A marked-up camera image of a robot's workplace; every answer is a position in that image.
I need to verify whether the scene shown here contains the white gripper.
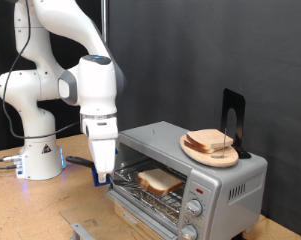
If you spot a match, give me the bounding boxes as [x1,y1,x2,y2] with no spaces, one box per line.
[80,113,119,184]

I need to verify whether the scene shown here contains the metal spatula with blue block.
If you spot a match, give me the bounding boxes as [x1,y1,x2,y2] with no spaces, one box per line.
[65,155,116,188]

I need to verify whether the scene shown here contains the glass oven door with handle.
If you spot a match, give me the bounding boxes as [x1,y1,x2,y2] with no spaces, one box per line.
[59,189,181,240]

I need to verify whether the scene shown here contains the thick white bread slice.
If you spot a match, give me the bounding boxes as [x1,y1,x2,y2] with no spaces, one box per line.
[136,168,183,196]

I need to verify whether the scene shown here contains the silver oven knob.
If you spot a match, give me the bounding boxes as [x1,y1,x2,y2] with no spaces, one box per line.
[180,223,199,240]
[184,198,204,218]

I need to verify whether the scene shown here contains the silver toaster oven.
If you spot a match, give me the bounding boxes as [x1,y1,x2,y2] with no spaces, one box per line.
[104,121,268,240]

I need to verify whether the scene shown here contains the thin bread slice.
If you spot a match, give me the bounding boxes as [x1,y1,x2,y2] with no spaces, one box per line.
[185,128,234,151]
[183,139,218,154]

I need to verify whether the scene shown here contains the round wooden board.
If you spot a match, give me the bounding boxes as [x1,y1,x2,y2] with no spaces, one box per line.
[179,133,240,169]

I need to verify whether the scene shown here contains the thin metal pin on board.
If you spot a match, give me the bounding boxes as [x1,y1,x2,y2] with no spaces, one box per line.
[211,128,228,159]

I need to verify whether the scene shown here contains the black metal bookend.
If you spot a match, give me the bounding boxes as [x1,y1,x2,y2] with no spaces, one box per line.
[220,88,253,160]

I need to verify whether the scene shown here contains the vertical metal pole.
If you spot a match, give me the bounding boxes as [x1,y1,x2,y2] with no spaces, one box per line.
[101,0,109,43]

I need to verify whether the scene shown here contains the wire oven rack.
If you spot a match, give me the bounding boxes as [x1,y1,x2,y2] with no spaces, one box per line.
[113,159,188,221]

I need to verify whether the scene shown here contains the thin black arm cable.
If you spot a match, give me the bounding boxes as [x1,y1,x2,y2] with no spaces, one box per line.
[2,0,82,139]

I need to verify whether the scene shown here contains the base cable with silver connector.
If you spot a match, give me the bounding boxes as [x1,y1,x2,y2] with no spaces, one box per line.
[0,154,23,163]

